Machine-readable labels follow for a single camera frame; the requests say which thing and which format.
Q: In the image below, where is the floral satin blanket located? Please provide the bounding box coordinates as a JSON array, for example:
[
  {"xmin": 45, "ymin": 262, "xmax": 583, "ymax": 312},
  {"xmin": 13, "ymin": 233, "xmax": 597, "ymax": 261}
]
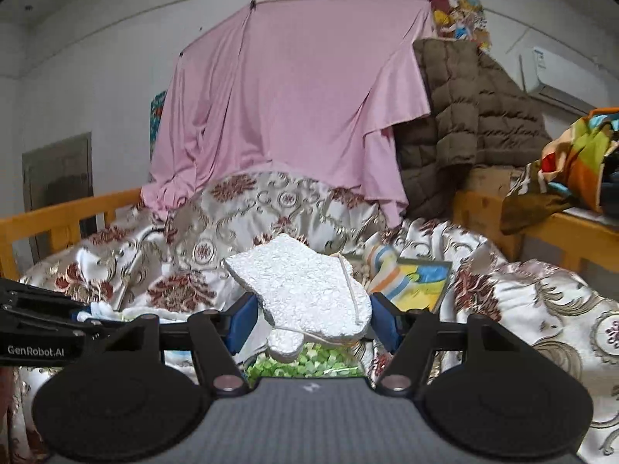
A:
[{"xmin": 0, "ymin": 169, "xmax": 619, "ymax": 464}]

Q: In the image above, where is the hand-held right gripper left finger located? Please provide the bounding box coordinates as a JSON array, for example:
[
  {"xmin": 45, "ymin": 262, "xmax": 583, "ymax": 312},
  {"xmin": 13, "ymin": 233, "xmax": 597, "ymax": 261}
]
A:
[{"xmin": 104, "ymin": 294, "xmax": 260, "ymax": 396}]

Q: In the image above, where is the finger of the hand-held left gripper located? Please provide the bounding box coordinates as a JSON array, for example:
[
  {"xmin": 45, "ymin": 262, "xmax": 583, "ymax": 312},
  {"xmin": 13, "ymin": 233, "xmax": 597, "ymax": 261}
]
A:
[{"xmin": 0, "ymin": 277, "xmax": 106, "ymax": 338}]

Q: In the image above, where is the white textured cloth mitt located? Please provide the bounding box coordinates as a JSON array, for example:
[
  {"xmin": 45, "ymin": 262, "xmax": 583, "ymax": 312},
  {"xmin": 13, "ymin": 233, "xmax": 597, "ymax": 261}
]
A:
[{"xmin": 223, "ymin": 233, "xmax": 373, "ymax": 364}]

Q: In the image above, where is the cartoon wall poster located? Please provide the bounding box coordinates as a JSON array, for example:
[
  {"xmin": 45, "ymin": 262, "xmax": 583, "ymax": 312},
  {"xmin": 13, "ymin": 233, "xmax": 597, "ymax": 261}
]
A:
[{"xmin": 424, "ymin": 0, "xmax": 492, "ymax": 52}]

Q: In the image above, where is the wooden bed frame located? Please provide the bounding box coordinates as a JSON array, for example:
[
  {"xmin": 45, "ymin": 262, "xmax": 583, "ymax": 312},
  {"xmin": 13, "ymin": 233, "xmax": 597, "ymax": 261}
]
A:
[{"xmin": 0, "ymin": 186, "xmax": 619, "ymax": 282}]

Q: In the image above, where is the jar of green bits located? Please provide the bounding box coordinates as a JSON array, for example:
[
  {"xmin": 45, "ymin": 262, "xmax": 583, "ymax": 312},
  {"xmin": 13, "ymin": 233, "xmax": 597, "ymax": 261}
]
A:
[{"xmin": 243, "ymin": 339, "xmax": 364, "ymax": 380}]

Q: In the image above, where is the grey wall panel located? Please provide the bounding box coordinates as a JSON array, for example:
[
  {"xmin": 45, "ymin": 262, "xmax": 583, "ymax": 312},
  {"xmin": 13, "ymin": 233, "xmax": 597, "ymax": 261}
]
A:
[{"xmin": 21, "ymin": 131, "xmax": 94, "ymax": 263}]

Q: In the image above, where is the white and blue tissue pack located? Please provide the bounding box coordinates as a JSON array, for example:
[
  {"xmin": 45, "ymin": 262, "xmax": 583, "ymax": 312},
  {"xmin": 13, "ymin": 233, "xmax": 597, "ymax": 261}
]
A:
[{"xmin": 77, "ymin": 300, "xmax": 194, "ymax": 326}]

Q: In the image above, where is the white air conditioner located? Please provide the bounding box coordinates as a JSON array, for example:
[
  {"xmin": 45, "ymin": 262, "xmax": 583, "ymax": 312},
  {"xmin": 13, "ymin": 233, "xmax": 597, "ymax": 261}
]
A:
[{"xmin": 519, "ymin": 46, "xmax": 606, "ymax": 115}]

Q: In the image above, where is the grey tray with cartoon print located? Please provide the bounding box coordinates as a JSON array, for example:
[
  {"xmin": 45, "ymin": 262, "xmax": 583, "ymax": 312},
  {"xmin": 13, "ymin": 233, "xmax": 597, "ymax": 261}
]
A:
[{"xmin": 360, "ymin": 244, "xmax": 454, "ymax": 316}]

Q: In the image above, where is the brown quilted jacket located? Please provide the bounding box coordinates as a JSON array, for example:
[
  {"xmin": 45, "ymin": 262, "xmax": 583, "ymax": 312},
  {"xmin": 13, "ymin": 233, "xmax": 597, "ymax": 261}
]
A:
[{"xmin": 395, "ymin": 38, "xmax": 553, "ymax": 219}]

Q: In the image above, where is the multicoloured printed cloth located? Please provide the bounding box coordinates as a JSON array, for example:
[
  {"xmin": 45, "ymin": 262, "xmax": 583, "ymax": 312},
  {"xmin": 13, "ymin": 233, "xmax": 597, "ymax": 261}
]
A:
[{"xmin": 499, "ymin": 105, "xmax": 619, "ymax": 236}]

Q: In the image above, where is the pink hanging sheet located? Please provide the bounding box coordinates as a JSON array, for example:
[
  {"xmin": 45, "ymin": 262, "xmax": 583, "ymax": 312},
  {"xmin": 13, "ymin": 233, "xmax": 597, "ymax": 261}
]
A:
[{"xmin": 139, "ymin": 0, "xmax": 434, "ymax": 229}]

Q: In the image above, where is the blue patterned wall poster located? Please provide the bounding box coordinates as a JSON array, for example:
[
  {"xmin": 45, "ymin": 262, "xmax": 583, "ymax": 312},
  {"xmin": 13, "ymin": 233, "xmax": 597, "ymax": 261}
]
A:
[{"xmin": 148, "ymin": 90, "xmax": 168, "ymax": 156}]

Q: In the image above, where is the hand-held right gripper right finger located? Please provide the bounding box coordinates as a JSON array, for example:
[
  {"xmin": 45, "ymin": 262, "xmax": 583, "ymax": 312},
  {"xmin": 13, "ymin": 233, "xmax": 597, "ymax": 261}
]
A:
[{"xmin": 369, "ymin": 292, "xmax": 524, "ymax": 396}]

